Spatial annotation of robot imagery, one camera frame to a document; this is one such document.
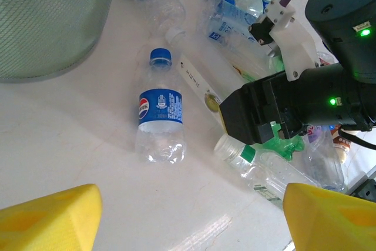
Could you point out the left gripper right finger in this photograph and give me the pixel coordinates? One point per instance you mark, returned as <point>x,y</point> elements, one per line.
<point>332,224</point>

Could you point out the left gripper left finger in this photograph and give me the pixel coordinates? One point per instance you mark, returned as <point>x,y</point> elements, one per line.
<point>50,221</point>

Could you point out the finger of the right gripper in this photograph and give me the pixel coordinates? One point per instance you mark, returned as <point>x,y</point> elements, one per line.
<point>246,113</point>
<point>283,134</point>

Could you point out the crushed green plastic bottle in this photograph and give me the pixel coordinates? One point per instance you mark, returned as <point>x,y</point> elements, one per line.
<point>289,148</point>

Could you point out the clear bottle red label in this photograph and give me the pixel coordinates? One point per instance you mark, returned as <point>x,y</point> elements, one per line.
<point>326,60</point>

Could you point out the brown-label milk tea bottle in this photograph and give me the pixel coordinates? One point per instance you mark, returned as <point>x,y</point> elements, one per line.
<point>342,148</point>

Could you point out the clear bottle Pepsi blue label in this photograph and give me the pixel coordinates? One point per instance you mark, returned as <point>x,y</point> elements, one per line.
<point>160,110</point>

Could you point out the clear bottle blue-white label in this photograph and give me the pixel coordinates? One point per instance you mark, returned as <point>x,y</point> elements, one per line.
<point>226,21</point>

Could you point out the translucent green mesh bin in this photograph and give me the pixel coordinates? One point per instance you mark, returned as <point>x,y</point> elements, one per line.
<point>44,13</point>

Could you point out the long clear bottle lemon label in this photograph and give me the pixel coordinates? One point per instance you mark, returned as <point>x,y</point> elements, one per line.
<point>199,77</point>

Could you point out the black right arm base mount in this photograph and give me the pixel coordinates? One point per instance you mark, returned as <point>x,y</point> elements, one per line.
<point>364,192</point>

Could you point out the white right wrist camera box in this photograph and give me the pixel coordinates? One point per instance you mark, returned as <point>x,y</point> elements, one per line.
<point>290,42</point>

